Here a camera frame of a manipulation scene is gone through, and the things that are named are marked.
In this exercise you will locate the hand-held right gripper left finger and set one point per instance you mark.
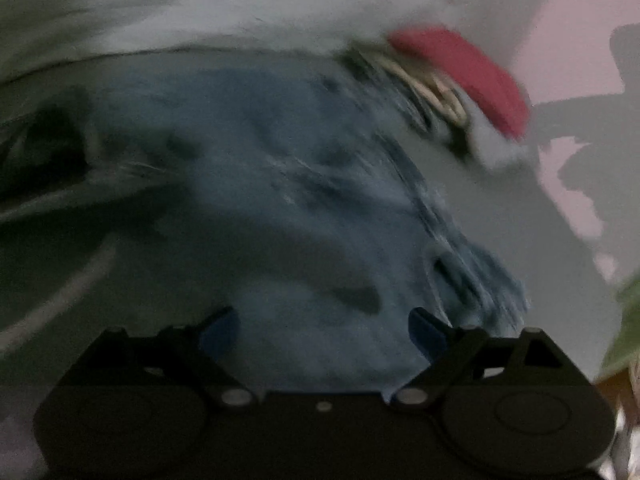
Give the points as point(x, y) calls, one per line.
point(221, 331)

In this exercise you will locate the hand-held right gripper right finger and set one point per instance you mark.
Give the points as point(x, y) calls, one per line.
point(425, 331)

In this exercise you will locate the blue denim jeans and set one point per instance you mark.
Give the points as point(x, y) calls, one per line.
point(300, 220)

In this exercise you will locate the green cloth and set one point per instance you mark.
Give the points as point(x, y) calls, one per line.
point(622, 335)

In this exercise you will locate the red and white cloth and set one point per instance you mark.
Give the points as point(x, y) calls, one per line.
point(465, 85)

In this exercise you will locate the dark striped cloth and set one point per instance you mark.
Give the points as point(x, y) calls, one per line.
point(40, 150)

